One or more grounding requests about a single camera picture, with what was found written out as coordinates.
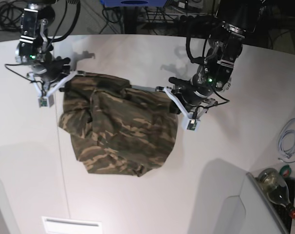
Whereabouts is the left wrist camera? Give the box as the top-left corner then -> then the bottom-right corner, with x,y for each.
182,117 -> 201,132

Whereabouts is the camouflage t-shirt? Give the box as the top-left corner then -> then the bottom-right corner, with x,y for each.
59,73 -> 178,177

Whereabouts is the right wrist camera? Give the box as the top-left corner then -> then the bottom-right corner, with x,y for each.
38,96 -> 54,108

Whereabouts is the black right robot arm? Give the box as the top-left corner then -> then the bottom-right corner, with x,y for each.
15,0 -> 81,99

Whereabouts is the green tape roll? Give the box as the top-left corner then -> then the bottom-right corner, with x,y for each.
279,164 -> 292,178

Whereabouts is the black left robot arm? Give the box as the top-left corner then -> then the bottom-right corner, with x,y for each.
168,0 -> 263,118

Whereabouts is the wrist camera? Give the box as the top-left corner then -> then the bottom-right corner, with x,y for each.
38,96 -> 54,108
182,117 -> 201,132

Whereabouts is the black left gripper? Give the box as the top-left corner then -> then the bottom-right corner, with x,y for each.
156,77 -> 215,121

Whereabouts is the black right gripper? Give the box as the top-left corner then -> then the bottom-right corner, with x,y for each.
32,57 -> 86,98

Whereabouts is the clear glass bottle red cap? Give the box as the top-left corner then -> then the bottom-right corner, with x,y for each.
258,168 -> 295,219

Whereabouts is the blue box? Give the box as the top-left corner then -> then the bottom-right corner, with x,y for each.
100,0 -> 167,7

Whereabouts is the white coiled cable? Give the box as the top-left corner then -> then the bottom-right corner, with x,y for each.
277,115 -> 295,163

